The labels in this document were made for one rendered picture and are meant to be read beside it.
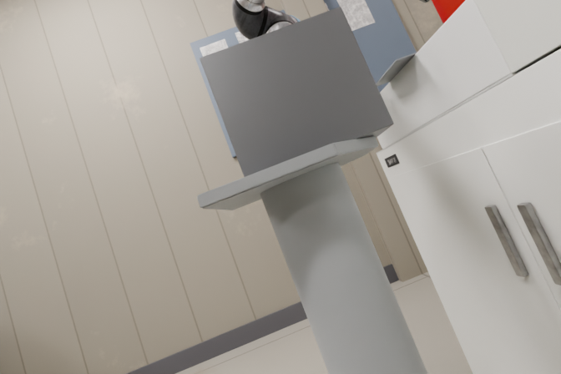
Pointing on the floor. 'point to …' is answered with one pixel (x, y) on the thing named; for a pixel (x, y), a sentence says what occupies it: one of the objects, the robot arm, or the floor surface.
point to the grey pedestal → (331, 259)
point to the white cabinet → (492, 218)
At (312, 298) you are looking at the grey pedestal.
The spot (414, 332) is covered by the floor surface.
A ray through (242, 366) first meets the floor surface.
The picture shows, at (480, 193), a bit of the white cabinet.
